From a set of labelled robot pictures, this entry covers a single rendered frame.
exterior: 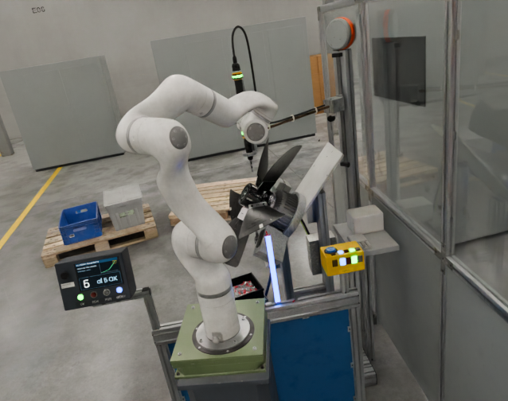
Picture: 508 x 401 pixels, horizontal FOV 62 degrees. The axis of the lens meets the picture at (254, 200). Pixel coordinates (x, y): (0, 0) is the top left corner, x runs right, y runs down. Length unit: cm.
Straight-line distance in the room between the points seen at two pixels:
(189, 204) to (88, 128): 796
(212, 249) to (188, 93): 45
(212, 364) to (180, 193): 60
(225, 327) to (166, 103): 75
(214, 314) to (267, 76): 642
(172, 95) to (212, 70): 624
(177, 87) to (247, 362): 88
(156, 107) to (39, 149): 825
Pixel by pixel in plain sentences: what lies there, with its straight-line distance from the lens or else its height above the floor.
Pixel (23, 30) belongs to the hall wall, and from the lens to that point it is 1446.
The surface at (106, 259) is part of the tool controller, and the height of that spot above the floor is 124.
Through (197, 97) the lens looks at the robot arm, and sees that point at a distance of 123.
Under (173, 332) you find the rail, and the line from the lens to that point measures 193.
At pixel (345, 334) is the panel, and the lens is 207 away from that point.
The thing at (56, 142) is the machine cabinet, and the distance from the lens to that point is 930.
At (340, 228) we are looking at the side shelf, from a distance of 246.
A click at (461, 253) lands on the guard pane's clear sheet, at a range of 184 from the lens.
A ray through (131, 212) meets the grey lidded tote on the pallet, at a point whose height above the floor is 33.
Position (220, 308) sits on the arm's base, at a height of 115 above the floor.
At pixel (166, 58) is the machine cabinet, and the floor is 175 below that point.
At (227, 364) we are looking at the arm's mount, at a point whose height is 98.
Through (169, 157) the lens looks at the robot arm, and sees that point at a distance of 110.
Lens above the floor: 196
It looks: 22 degrees down
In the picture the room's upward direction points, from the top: 9 degrees counter-clockwise
